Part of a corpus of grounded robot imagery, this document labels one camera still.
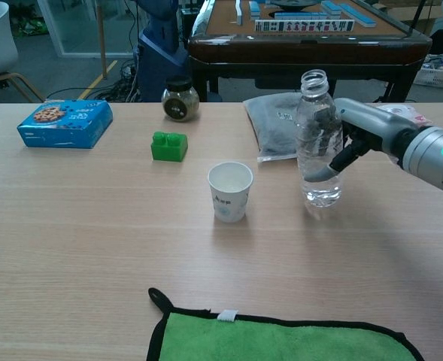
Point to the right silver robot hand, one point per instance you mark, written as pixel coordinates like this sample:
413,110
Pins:
371,124

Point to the clear plastic water bottle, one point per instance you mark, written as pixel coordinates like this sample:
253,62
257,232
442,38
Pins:
313,97

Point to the white printed paper cup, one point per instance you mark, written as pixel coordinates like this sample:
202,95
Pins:
228,203

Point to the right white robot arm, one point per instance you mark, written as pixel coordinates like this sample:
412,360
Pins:
435,158

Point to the pink wet wipes pack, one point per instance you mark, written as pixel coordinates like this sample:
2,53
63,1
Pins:
398,110

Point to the white plastic basket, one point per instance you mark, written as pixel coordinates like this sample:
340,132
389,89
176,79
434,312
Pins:
439,77

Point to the grey towel in plastic bag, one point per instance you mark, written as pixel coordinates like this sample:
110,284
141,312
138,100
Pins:
273,128

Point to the dark wood mahjong table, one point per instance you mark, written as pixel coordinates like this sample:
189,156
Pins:
300,52

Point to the blue mahjong tile stack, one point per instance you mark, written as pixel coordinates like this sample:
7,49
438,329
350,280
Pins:
300,16
254,9
356,17

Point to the white mahjong tile row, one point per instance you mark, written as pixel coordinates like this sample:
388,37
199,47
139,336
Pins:
304,25

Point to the glass jar black lid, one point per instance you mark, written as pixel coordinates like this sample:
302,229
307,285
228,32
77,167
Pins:
179,103

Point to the green toy building block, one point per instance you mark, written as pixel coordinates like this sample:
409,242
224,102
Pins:
168,152

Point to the blue chair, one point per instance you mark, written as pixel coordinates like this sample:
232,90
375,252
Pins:
157,67

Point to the green cloth black trim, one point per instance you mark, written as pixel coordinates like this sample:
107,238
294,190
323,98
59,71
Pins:
262,338

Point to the white power strip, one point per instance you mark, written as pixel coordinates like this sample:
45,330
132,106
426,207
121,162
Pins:
127,70

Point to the wooden pole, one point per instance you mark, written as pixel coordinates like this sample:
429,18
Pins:
101,45

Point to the blue cookie box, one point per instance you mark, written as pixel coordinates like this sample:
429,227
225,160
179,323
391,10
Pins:
63,128

